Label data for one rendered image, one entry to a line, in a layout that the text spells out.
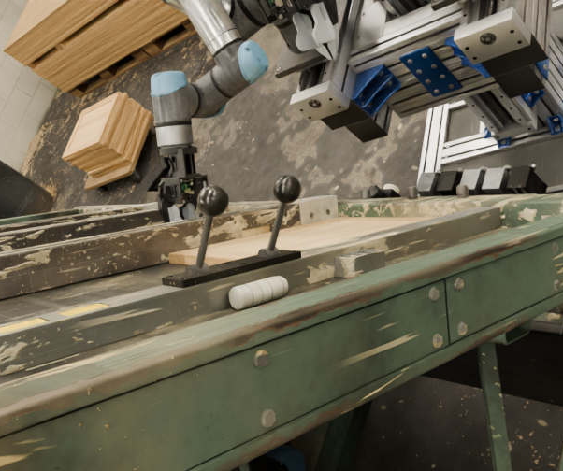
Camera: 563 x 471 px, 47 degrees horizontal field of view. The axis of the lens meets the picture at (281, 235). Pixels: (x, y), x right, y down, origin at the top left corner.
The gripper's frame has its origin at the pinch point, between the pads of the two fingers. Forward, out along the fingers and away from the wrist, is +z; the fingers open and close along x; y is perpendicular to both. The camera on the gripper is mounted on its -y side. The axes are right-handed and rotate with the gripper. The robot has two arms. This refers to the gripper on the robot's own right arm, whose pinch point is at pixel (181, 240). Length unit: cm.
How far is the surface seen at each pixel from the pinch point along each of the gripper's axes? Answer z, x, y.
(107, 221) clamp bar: -3.5, -0.1, -33.5
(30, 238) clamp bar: -2.3, -20.0, -33.5
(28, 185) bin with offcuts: -5, 126, -420
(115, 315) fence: -1, -44, 54
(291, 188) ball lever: -13, -20, 58
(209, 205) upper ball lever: -12, -32, 58
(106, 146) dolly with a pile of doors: -29, 129, -282
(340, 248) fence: -3, -7, 54
